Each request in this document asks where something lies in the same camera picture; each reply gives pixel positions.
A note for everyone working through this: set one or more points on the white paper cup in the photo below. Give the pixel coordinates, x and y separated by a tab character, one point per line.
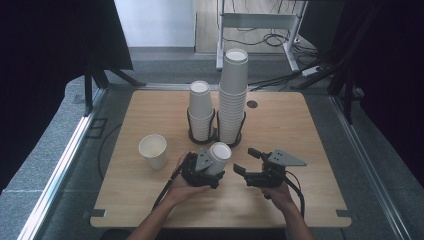
154	150
220	156

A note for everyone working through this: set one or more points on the black metal stand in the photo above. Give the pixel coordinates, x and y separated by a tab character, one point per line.
348	100
88	90

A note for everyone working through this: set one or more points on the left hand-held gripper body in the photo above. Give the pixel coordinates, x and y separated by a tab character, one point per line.
193	173

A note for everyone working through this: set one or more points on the white metal desk frame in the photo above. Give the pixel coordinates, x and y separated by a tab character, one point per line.
256	20

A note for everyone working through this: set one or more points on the short stack of paper cups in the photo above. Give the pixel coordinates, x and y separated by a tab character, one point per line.
200	103

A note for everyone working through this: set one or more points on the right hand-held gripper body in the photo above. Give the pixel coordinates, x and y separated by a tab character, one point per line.
271	175

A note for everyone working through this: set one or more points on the person's left hand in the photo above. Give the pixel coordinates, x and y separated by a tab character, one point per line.
181	193

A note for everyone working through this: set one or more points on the grey table corner bracket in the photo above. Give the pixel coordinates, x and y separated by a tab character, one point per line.
95	213
345	213

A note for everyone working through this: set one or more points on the person's right hand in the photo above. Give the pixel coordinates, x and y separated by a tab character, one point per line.
280	196

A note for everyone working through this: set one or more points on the white power strip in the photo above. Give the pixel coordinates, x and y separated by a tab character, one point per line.
311	70

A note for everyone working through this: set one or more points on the tall stack of paper cups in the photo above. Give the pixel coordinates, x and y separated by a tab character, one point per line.
233	96

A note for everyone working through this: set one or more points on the dark round table grommet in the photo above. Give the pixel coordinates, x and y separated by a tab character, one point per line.
252	104

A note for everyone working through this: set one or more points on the black curtain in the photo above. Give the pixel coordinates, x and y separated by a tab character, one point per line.
383	66
50	66

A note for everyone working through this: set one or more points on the aluminium floor rail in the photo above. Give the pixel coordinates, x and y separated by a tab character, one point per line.
56	180
370	166

